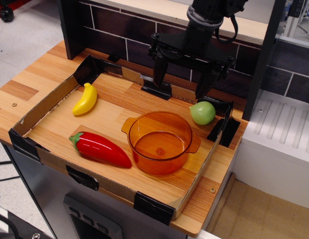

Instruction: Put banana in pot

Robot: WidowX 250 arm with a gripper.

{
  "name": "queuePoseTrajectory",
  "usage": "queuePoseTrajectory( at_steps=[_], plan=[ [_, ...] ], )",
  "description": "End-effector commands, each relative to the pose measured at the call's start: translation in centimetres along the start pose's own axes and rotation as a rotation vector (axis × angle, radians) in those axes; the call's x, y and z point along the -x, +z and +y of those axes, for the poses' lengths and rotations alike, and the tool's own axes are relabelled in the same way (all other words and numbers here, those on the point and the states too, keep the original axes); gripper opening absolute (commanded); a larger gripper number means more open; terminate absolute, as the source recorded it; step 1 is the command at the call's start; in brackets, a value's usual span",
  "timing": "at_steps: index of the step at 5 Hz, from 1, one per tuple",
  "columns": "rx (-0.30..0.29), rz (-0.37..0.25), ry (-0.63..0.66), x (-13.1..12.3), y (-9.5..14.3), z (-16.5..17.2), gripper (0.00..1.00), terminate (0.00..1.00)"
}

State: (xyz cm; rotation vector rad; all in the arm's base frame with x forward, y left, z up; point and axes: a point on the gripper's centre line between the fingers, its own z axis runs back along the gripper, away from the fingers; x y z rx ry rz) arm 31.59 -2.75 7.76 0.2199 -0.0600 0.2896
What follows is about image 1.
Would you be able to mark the cardboard fence with black tape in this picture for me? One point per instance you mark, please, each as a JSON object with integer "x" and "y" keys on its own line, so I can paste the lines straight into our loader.
{"x": 42, "y": 135}

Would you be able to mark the green toy fruit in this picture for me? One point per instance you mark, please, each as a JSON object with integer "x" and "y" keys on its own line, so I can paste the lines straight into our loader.
{"x": 203, "y": 112}

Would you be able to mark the red toy chili pepper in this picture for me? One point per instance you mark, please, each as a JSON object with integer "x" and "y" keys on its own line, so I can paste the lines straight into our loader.
{"x": 98, "y": 147}

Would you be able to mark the black caster wheel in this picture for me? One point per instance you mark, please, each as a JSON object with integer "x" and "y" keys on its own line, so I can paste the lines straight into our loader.
{"x": 6, "y": 14}

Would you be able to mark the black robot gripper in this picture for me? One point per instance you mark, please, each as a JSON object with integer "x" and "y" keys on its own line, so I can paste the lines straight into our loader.
{"x": 192, "y": 49}

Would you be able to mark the grey toy oven front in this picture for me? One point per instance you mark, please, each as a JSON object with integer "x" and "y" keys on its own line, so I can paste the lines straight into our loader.
{"x": 88, "y": 223}

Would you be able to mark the orange transparent plastic pot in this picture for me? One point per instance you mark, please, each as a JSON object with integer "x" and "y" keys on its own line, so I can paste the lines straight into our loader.
{"x": 160, "y": 141}

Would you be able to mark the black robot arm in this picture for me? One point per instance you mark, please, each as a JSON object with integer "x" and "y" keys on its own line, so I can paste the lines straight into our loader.
{"x": 211, "y": 13}

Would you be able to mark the yellow toy banana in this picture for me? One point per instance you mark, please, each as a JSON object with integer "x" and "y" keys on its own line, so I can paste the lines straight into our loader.
{"x": 87, "y": 101}

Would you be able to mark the white toy sink drainboard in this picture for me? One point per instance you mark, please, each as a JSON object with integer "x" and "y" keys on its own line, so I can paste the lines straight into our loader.
{"x": 273, "y": 155}

